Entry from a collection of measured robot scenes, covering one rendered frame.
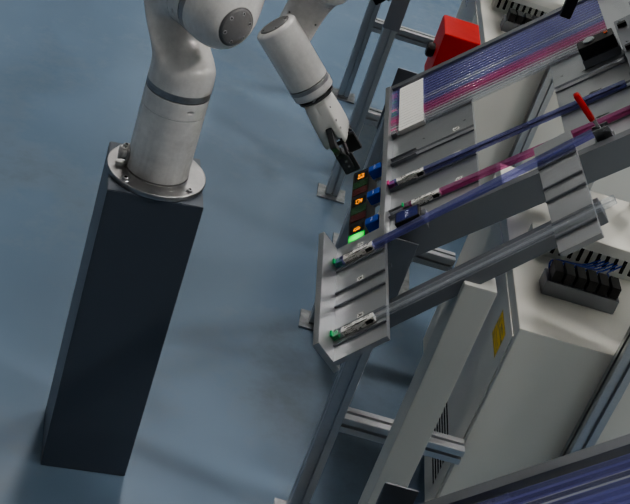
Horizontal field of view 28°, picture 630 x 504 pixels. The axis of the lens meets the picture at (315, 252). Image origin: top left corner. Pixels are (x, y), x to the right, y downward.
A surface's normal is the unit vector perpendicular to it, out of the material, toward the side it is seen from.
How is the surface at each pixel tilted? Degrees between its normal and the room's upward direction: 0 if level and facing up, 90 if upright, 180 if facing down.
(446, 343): 90
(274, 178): 0
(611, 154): 90
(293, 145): 0
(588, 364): 90
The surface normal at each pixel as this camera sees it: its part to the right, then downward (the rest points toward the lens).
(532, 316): 0.29, -0.80
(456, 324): -0.04, 0.54
